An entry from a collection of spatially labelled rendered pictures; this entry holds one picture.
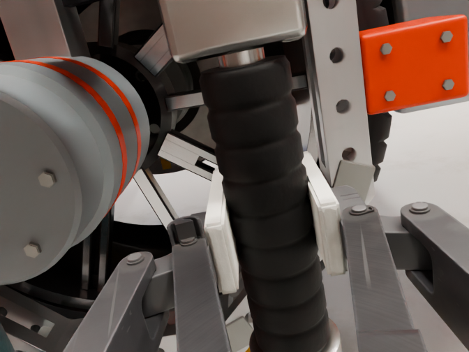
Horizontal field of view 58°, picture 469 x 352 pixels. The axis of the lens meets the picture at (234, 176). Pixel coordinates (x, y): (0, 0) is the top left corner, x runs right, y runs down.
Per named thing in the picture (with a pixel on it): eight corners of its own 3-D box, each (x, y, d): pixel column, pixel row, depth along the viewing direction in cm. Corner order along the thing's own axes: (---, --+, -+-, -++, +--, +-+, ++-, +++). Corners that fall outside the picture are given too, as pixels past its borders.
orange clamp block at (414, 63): (347, 103, 45) (433, 86, 44) (368, 117, 37) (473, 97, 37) (339, 35, 43) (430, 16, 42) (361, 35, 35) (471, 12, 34)
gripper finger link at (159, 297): (215, 307, 14) (130, 321, 15) (220, 239, 19) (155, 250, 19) (205, 269, 14) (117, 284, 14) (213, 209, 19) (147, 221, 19)
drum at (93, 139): (170, 172, 46) (136, 39, 42) (118, 279, 26) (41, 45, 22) (48, 195, 47) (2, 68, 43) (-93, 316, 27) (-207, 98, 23)
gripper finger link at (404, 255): (352, 242, 13) (447, 226, 13) (323, 188, 18) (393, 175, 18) (357, 283, 14) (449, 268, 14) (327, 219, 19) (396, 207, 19)
